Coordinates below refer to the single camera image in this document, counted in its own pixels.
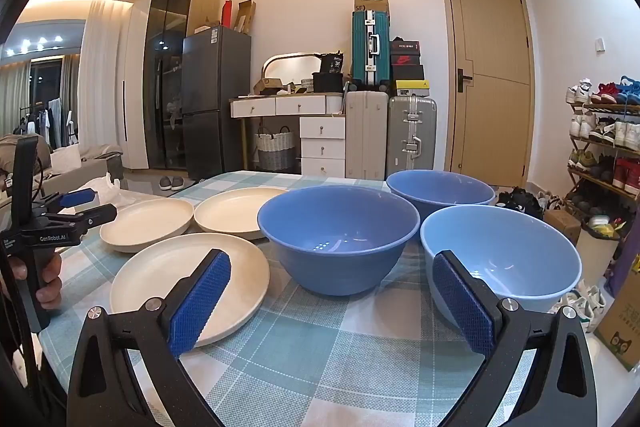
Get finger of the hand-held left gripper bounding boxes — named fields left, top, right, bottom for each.
left=37, top=204, right=118, bottom=233
left=47, top=188, right=96, bottom=212

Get person's left hand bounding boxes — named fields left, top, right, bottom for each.
left=40, top=252, right=63, bottom=310

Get clothes rack with garments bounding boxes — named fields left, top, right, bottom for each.
left=10, top=97, right=81, bottom=148

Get white plastic bag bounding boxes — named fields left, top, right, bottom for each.
left=80, top=173, right=121, bottom=206

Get beige sofa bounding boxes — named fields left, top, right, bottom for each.
left=0, top=134, right=123, bottom=202

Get white vanity desk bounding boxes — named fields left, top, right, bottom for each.
left=229, top=93, right=347, bottom=178

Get shoe rack with shoes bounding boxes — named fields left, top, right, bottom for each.
left=565, top=76, right=640, bottom=228

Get plain black shoe box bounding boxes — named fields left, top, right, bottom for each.
left=390, top=65, right=425, bottom=81

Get white curtain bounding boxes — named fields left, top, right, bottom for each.
left=80, top=0, right=132, bottom=152

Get yellow black shoe box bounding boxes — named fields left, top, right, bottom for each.
left=394, top=79, right=431, bottom=98

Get folded cardboard sheets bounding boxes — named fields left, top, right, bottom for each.
left=235, top=0, right=257, bottom=34

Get black glass cabinet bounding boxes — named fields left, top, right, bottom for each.
left=142, top=0, right=222, bottom=171

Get black paper bag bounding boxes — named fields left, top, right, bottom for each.
left=320, top=53, right=348, bottom=75

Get arched vanity mirror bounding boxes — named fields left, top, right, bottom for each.
left=262, top=52, right=326, bottom=88

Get green printed cardboard box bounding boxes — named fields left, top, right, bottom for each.
left=594, top=287, right=640, bottom=370

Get dark grey refrigerator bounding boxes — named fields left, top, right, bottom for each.
left=181, top=25, right=252, bottom=180

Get woven laundry basket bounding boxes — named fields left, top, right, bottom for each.
left=255, top=126, right=295, bottom=172

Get pile of black sneakers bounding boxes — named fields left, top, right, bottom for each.
left=495, top=187, right=543, bottom=220

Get white wardrobe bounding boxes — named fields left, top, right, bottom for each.
left=117, top=0, right=151, bottom=170

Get small brown cardboard box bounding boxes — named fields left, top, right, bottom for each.
left=544, top=209, right=582, bottom=234

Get wooden door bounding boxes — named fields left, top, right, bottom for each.
left=440, top=0, right=538, bottom=188

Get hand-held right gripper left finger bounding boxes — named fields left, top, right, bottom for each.
left=66, top=248, right=233, bottom=427

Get teal suitcase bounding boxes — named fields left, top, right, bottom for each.
left=351, top=11, right=391, bottom=88

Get black storage box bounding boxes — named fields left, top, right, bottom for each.
left=312, top=72, right=343, bottom=91

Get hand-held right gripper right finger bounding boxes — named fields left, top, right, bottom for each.
left=432, top=249, right=597, bottom=427

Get cream plate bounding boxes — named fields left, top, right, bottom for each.
left=194, top=187, right=291, bottom=240
left=100, top=198, right=195, bottom=254
left=110, top=234, right=271, bottom=348

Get purple bag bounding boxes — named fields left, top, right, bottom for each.
left=610, top=227, right=640, bottom=298

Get green checked tablecloth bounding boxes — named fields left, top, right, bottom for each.
left=37, top=170, right=556, bottom=427

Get light blue bowl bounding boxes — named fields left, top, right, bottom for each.
left=420, top=205, right=581, bottom=330

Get silver suitcase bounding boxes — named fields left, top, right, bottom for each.
left=386, top=96, right=438, bottom=180

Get beige suitcase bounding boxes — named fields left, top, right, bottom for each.
left=345, top=90, right=390, bottom=180

